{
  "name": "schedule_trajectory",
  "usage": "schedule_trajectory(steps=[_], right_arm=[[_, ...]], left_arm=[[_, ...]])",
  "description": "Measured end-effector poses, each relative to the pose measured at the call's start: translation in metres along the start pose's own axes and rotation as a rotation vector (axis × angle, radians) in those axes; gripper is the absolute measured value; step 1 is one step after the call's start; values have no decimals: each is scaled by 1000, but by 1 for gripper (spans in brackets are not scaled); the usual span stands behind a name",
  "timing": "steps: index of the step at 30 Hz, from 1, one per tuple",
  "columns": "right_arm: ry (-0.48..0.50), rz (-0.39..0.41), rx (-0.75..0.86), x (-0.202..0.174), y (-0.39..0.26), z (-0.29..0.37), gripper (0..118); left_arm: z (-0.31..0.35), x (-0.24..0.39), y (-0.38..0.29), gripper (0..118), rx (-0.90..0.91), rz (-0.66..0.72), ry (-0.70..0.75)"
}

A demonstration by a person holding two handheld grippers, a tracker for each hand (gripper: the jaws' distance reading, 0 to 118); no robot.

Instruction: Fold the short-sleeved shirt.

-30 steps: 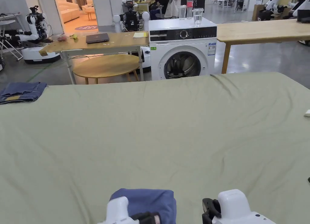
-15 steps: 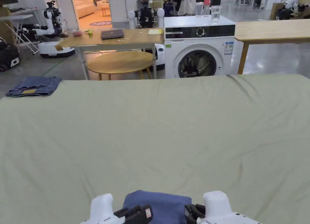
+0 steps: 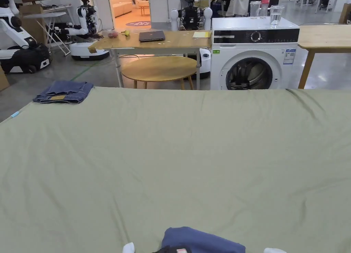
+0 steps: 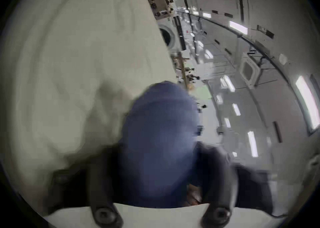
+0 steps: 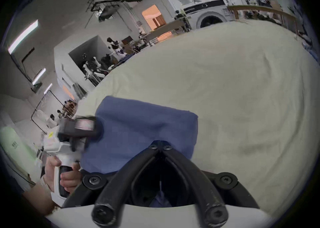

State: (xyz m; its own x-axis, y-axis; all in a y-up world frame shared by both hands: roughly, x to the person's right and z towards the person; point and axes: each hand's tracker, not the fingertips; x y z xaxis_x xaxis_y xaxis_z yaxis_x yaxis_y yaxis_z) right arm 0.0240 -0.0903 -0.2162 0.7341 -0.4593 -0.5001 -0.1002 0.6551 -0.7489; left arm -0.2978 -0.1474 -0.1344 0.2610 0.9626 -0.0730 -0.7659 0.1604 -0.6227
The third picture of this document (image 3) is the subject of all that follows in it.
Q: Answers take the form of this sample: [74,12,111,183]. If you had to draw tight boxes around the white washing machine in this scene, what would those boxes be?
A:
[210,0,301,91]

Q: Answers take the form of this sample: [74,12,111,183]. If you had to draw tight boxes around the dark blue shirt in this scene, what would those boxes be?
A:
[157,227,246,253]

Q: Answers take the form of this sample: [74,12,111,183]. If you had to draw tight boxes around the cream sofa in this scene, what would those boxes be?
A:
[109,0,135,18]

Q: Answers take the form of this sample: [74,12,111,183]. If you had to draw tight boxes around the white robot with black base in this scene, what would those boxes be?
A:
[0,0,51,74]

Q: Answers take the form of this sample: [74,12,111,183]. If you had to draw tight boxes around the rectangular wooden table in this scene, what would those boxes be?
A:
[88,30,213,88]

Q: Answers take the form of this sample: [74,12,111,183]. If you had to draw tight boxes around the brown carton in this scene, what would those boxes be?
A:
[19,3,47,45]

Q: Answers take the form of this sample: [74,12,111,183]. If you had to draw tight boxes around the black humanoid robot white shoulders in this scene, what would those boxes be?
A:
[170,0,213,80]

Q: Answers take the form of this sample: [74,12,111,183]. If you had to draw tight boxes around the long wooden table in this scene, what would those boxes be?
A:
[297,24,351,89]

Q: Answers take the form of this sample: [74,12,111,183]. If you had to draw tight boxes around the bed with pale green sheet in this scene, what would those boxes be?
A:
[0,86,351,253]

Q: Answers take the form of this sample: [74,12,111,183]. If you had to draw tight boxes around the white folding table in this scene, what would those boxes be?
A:
[23,12,71,56]

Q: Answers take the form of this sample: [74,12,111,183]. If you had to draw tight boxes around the round wooden table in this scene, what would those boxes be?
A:
[121,56,198,90]

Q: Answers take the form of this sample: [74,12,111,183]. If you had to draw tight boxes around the folded blue jeans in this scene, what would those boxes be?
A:
[33,80,95,104]

